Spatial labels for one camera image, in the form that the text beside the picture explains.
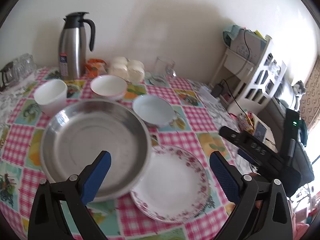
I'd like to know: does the round pink floral plate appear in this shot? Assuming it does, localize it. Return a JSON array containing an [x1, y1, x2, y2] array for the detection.
[[130, 145, 210, 224]]

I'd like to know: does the large stainless steel basin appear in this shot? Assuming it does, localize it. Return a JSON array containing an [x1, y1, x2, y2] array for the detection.
[[40, 99, 151, 202]]

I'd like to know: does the pale blue floral bowl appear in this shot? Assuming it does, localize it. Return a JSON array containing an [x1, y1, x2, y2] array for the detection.
[[132, 95, 175, 127]]

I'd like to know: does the white square bowl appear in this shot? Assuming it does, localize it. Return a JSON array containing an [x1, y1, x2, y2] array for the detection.
[[34, 79, 68, 117]]

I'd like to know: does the strawberry pattern red-rimmed bowl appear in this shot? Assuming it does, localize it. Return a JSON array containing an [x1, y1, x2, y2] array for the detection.
[[90, 75, 127, 101]]

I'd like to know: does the colourful small bottle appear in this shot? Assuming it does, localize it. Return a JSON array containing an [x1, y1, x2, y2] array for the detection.
[[237, 111, 255, 134]]

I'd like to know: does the grey floral white cloth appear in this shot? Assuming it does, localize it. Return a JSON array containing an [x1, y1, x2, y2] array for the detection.
[[192, 81, 240, 132]]

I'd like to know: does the black power adapter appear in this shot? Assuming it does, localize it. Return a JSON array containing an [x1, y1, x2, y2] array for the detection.
[[210, 83, 224, 98]]

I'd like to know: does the white power strip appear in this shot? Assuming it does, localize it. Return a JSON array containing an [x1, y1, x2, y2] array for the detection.
[[199, 86, 219, 105]]

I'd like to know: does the white shelf unit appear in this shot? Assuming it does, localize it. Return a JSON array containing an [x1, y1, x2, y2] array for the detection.
[[209, 25, 287, 115]]

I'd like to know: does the pink checked picture tablecloth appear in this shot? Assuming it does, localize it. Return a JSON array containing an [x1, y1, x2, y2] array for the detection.
[[1, 67, 250, 239]]

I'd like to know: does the plush toy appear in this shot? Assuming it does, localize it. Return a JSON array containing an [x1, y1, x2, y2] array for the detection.
[[292, 80, 306, 111]]

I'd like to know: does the clear glass mug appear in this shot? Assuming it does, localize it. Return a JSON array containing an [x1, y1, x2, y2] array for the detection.
[[151, 56, 177, 83]]

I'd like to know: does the bag of white buns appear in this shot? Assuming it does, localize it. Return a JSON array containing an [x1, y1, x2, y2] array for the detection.
[[107, 56, 145, 83]]

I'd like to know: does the orange snack packet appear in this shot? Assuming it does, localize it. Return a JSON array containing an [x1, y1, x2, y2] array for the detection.
[[85, 59, 107, 78]]

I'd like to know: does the stainless steel thermos jug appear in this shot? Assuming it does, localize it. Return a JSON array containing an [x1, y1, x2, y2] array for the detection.
[[58, 12, 95, 80]]

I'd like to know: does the black adapter cable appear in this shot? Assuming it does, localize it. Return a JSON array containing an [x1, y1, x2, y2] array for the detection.
[[222, 29, 278, 153]]

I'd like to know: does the glass teapot black handle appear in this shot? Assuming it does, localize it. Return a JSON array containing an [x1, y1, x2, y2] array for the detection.
[[1, 61, 16, 92]]

